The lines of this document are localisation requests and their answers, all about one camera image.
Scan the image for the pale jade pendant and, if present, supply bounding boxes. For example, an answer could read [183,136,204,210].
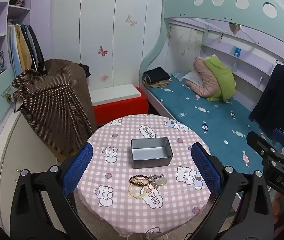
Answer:
[154,177,167,187]

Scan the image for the silver chain jewelry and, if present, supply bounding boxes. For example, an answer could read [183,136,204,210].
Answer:
[150,173,164,184]

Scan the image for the pale yellow bead bracelet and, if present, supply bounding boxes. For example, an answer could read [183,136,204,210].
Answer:
[127,181,148,200]

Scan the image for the dark red bead bracelet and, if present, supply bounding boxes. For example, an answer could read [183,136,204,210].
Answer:
[128,175,151,187]

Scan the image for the person's hand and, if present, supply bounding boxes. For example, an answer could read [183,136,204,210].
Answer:
[272,192,284,223]

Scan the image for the dark hanging jacket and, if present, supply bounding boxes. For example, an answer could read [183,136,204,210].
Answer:
[249,64,284,134]

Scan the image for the teal bed sheet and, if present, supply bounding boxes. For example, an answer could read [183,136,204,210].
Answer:
[148,77,282,174]

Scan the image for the grey metal tin box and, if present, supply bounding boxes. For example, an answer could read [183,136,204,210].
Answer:
[131,137,173,169]

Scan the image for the red storage bench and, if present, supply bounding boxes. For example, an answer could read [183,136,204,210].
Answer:
[93,87,149,126]

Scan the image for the pink checked tablecloth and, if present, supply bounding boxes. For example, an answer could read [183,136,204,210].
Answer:
[77,114,210,237]

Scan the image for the brown polka dot cloth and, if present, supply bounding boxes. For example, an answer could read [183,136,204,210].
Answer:
[12,59,97,157]

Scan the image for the pink quilted jacket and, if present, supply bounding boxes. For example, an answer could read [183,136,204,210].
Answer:
[185,56,220,99]

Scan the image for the white board on bench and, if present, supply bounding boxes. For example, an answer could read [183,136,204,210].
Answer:
[89,83,141,106]

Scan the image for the white pillow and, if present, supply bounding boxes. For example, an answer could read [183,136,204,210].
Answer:
[183,70,202,83]

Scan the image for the folded dark clothes pile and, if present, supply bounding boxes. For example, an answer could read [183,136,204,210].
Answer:
[142,67,171,88]

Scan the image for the hanging clothes in wardrobe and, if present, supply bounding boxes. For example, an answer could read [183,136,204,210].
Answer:
[7,22,47,77]

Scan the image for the light blue bunk bed frame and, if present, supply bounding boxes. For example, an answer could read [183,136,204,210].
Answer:
[139,0,284,80]

